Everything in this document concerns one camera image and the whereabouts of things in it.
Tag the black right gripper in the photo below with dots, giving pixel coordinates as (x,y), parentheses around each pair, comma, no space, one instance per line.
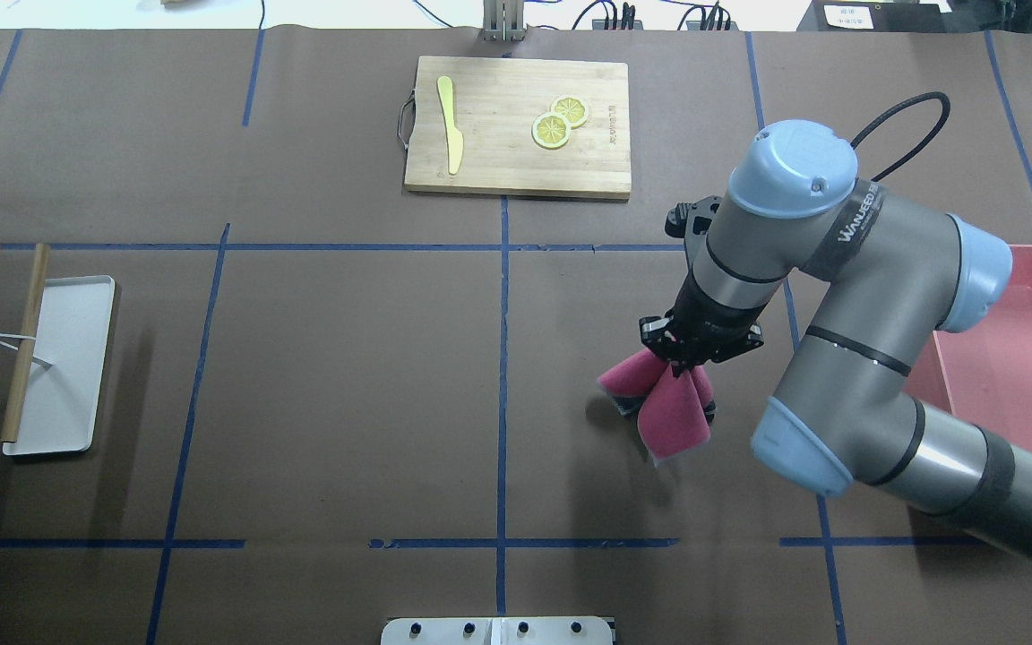
(710,328)

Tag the pink cloth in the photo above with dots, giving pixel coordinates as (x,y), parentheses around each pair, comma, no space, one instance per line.
(673,409)

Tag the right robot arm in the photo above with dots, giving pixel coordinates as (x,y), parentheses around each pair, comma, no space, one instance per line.
(896,272)

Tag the lemon slice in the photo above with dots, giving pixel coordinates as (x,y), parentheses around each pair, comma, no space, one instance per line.
(575,110)
(550,131)

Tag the bamboo cutting board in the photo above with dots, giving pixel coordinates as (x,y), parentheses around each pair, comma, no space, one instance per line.
(496,102)

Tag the yellow plastic knife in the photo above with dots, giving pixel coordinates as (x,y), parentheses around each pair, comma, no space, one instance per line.
(454,137)

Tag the pink plastic bin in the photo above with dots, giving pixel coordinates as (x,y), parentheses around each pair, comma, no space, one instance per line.
(984,375)

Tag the white rack tray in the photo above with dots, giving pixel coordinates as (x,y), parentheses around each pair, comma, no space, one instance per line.
(61,402)

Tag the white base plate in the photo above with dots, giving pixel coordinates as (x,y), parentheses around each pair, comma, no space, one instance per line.
(559,629)

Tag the aluminium frame post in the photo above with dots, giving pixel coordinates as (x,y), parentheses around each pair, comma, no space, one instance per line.
(503,20)

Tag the white rack wire stand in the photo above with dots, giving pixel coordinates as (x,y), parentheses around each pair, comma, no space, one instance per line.
(14,342)

